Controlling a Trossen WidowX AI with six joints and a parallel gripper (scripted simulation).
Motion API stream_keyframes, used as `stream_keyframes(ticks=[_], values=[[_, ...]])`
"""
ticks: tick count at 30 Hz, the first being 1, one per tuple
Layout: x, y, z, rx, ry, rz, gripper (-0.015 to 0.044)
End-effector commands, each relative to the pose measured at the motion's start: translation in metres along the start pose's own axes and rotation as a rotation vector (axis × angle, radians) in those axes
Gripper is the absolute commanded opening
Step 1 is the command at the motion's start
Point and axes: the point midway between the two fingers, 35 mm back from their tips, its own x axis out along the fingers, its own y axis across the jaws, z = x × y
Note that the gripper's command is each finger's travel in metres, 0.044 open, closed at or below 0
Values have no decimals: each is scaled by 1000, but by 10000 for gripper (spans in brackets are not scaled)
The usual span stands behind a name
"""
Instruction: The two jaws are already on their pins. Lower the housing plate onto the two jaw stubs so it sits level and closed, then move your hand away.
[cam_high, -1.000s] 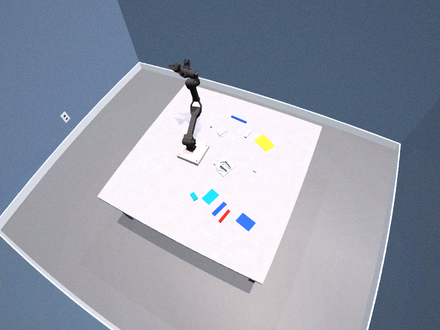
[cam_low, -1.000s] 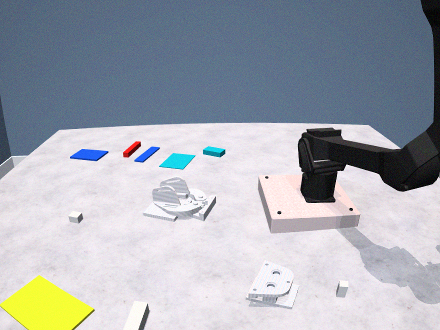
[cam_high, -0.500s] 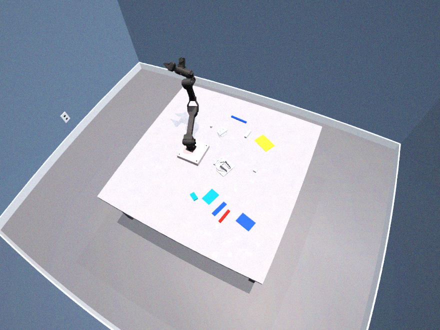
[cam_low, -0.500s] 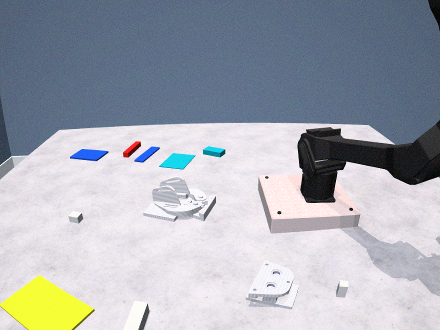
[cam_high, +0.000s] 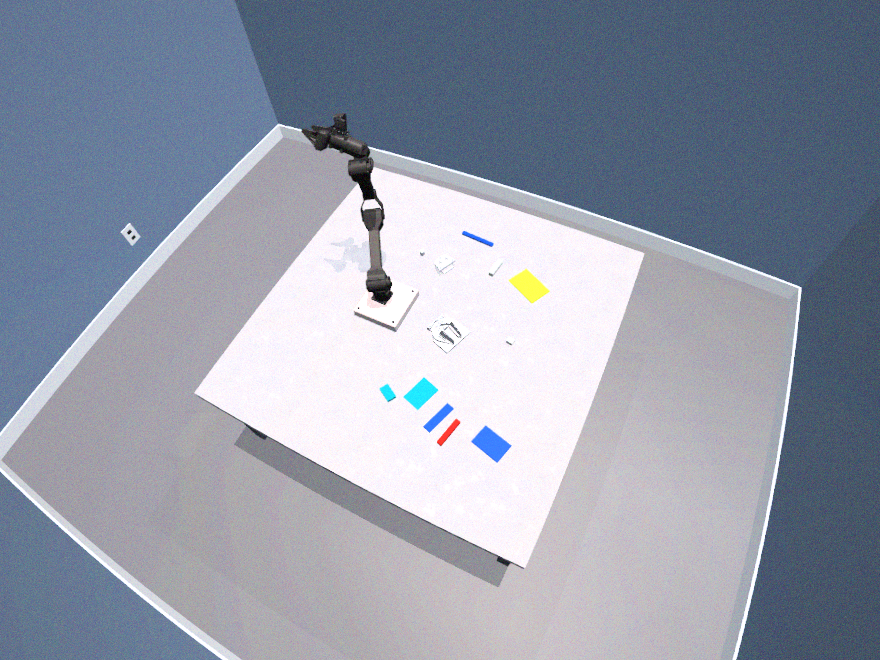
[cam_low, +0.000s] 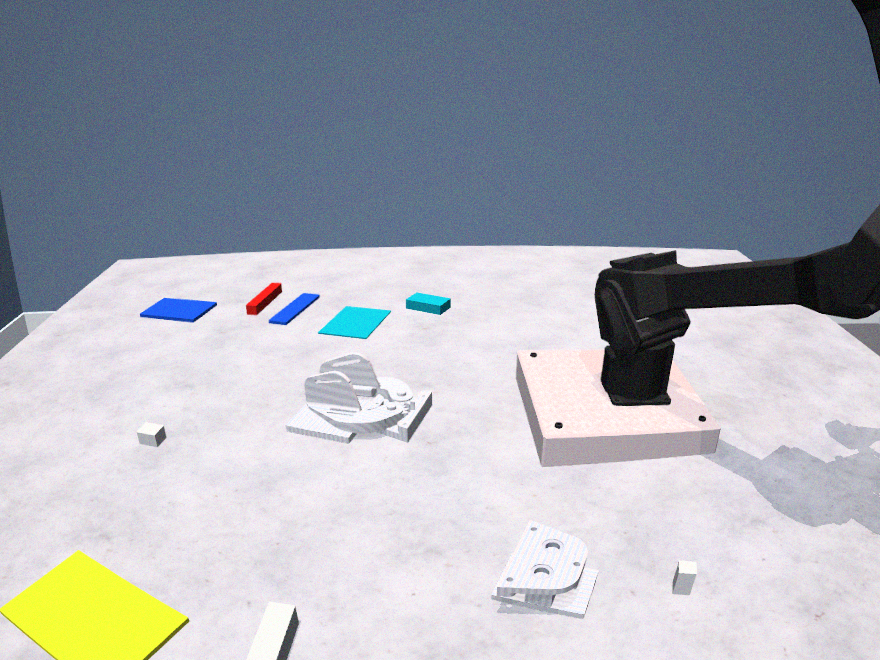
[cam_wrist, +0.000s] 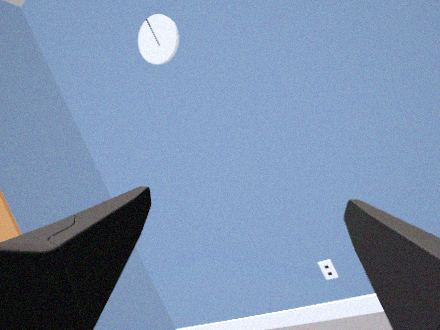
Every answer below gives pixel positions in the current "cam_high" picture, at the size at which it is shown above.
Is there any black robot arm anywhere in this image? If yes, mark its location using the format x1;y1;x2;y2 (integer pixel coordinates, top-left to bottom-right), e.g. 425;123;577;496
333;114;393;305

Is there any blue flat bar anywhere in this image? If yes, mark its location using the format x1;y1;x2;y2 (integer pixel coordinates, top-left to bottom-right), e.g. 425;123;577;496
423;403;454;433

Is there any blue flat square plate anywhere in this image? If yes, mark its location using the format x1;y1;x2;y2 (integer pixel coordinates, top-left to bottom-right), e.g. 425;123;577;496
472;426;511;463

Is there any blue thin bar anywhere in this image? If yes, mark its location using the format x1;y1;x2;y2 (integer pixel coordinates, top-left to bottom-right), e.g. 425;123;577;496
462;231;494;247

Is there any yellow flat plate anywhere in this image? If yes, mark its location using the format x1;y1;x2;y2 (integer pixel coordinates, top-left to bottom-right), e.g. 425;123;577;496
509;270;550;303

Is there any teal rectangular block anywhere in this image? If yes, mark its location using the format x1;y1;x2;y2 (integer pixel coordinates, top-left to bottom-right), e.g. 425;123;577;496
379;384;396;402

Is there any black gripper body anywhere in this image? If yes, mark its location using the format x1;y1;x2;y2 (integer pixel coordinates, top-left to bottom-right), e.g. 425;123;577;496
315;127;352;153

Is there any cyan flat plate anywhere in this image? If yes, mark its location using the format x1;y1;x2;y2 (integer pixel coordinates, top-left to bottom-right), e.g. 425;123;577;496
403;378;438;410

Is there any red rectangular bar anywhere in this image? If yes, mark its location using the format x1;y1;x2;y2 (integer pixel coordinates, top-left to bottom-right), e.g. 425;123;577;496
437;419;460;446

